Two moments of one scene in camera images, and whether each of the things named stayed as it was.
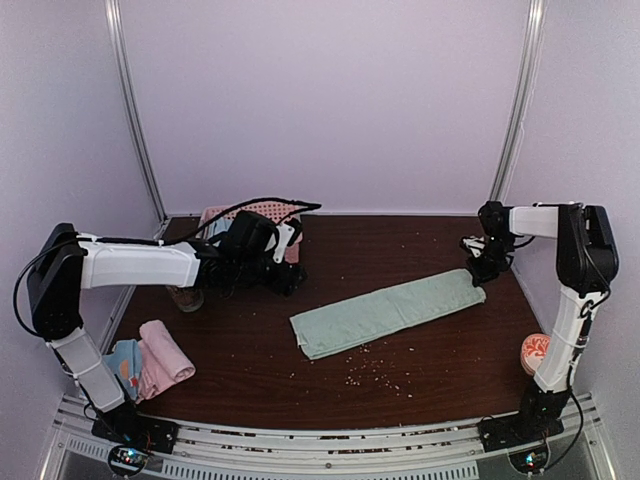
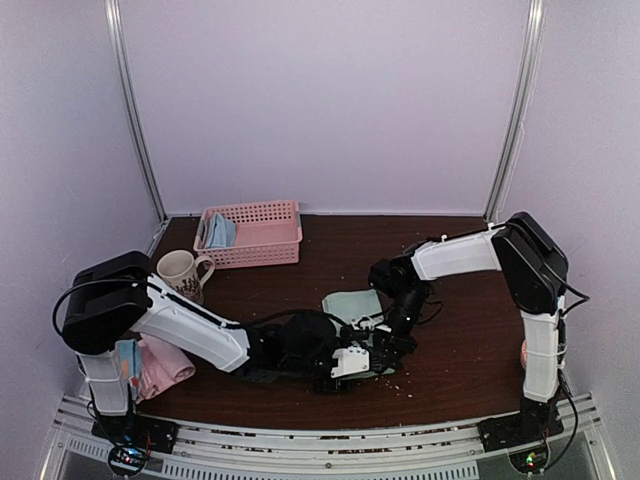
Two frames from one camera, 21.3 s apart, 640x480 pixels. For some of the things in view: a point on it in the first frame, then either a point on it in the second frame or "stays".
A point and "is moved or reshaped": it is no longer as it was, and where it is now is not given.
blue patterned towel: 126,364 stays
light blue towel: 219,226 stays
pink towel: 163,363 stays
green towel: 323,329 is moved or reshaped
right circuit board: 531,460 stays
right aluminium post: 529,77 stays
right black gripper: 481,274 -> 399,347
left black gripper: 287,282 -> 331,387
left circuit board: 126,460 stays
